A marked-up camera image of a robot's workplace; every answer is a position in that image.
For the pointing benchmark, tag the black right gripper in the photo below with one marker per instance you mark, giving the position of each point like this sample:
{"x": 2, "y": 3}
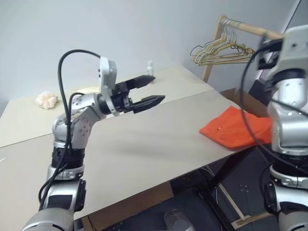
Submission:
{"x": 268, "y": 56}

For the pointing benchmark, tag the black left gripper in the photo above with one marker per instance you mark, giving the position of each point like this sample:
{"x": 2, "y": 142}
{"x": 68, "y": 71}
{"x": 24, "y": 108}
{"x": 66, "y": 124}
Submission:
{"x": 121, "y": 98}

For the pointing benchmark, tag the orange cloth garment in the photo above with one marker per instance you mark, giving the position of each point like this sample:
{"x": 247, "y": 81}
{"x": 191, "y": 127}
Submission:
{"x": 235, "y": 127}

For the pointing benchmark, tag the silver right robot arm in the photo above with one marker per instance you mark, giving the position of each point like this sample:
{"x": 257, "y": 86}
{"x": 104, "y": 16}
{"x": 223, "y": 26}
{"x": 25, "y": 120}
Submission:
{"x": 288, "y": 115}

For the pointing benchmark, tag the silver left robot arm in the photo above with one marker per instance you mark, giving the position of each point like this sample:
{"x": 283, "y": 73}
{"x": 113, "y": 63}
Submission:
{"x": 72, "y": 130}

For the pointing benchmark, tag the small white spray bottle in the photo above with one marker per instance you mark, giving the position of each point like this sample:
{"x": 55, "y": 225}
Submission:
{"x": 150, "y": 69}

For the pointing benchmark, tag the wooden clothes rack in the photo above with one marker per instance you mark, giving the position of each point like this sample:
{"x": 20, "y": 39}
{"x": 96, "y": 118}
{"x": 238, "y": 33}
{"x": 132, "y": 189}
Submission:
{"x": 252, "y": 29}

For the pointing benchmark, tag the white crumpled cloth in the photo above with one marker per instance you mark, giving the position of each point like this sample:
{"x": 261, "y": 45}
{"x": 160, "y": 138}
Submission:
{"x": 47, "y": 100}

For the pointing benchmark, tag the brown cardboard under table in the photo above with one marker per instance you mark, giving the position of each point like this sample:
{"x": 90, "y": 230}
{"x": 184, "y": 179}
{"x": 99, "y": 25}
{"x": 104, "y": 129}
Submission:
{"x": 125, "y": 207}

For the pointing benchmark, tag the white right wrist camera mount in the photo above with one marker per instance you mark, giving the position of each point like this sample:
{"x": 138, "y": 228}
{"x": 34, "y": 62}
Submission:
{"x": 293, "y": 48}

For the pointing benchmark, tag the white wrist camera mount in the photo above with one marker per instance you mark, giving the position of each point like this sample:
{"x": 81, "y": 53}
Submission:
{"x": 107, "y": 74}
{"x": 293, "y": 48}

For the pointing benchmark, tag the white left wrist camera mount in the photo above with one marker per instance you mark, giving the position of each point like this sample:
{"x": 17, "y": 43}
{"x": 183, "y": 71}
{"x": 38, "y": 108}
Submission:
{"x": 107, "y": 74}

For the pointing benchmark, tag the black metal table frame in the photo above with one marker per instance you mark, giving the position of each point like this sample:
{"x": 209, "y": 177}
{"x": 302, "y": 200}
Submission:
{"x": 223, "y": 173}

